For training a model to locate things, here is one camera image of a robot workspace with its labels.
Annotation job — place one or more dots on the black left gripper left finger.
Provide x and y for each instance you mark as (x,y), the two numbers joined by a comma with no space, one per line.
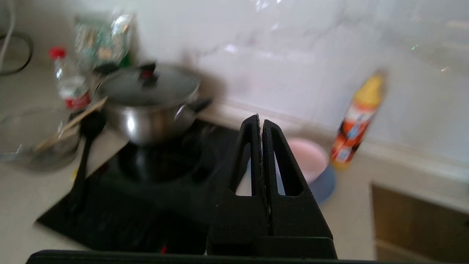
(234,220)

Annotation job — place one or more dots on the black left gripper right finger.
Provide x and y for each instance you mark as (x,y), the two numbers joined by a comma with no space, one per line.
(300,220)

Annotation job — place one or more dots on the yellow orange dish soap bottle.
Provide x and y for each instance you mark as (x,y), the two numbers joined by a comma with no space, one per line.
(357,124)

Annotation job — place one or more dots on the blue grey plate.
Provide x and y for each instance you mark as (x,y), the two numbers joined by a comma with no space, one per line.
(326,187)

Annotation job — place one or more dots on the pink bowl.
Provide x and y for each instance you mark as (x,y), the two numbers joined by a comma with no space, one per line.
(311,157)

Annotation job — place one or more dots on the black induction cooktop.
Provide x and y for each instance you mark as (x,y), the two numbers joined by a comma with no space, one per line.
(128,212)

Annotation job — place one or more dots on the black plastic ladle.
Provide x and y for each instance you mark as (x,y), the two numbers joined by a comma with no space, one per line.
(89,126)

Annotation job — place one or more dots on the wooden utensil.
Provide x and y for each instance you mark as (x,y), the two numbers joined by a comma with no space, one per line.
(73,123)

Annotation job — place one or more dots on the clear bottle red cap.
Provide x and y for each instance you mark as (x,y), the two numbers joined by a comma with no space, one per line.
(73,91)

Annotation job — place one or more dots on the clear glass bowl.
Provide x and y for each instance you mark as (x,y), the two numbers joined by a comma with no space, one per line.
(33,146)

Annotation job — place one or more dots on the green snack bag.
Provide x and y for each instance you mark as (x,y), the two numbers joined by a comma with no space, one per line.
(102,40)

